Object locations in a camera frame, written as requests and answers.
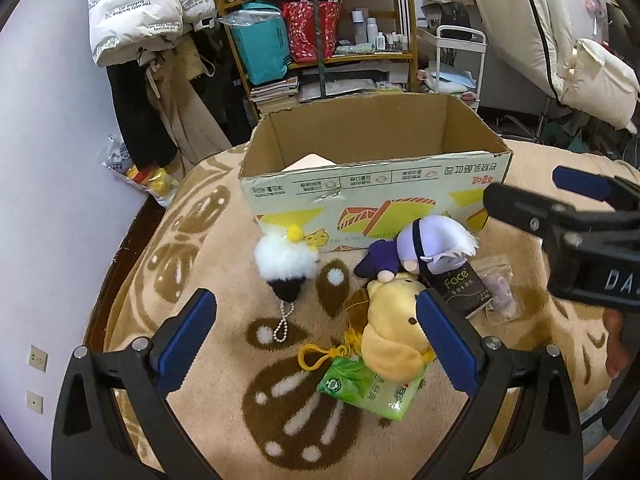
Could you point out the black hanging garment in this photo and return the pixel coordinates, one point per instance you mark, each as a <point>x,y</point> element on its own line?
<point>137,115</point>

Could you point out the white rolling cart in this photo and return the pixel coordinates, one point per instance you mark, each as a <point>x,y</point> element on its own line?
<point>457,75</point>

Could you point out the white puffer jacket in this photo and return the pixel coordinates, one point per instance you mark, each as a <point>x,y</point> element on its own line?
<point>135,5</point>

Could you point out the group of white bottles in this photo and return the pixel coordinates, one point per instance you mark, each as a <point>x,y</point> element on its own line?
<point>377,32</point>

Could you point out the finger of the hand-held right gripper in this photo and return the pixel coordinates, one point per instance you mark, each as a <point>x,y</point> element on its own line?
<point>582,182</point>
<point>520,212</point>

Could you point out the green tissue pack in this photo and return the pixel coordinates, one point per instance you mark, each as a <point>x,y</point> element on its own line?
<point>362,392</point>

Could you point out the white paper sheet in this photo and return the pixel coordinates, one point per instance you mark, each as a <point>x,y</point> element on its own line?
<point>310,162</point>

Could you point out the beige hanging coat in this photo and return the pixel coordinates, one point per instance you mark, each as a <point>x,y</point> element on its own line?
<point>185,110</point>

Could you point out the person's right hand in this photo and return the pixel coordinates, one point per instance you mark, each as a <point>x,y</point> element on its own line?
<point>614,342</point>

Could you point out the stack of books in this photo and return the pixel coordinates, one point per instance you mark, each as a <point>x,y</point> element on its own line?
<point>275,95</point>

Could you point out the purple-haired plush doll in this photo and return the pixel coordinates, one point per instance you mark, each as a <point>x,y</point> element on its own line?
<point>435,240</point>

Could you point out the stack of papers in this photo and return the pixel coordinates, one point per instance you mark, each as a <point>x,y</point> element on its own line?
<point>350,82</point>

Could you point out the red patterned bag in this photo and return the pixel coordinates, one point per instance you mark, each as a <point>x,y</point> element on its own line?
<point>307,30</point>

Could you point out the cream puffer jacket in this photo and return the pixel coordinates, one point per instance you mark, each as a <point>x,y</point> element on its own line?
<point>550,20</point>

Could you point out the printed cardboard box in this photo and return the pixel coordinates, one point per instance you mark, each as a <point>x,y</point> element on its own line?
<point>380,160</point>

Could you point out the plastic snack bag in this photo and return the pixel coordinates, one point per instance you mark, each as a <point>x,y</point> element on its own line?
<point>140,175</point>

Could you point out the dark green pole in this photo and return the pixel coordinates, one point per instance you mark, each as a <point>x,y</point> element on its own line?
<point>318,40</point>

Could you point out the wall socket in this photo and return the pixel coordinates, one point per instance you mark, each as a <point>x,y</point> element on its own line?
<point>38,358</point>
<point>34,402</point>

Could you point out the yellow bear plush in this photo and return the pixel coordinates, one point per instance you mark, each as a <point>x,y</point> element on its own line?
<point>392,325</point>

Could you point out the teal bag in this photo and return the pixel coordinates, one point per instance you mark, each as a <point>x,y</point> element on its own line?
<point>260,45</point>

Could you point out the beige brown patterned blanket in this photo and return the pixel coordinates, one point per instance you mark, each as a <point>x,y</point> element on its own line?
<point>215,285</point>

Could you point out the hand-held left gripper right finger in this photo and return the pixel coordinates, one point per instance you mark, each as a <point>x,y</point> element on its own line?
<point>445,341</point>

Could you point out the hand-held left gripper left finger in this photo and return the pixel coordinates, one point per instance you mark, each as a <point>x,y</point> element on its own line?
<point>186,339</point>

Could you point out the black tissue pack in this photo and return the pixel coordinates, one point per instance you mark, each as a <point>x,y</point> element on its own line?
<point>457,287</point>

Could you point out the clear plastic bag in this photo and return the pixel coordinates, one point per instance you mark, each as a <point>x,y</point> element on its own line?
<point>500,292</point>

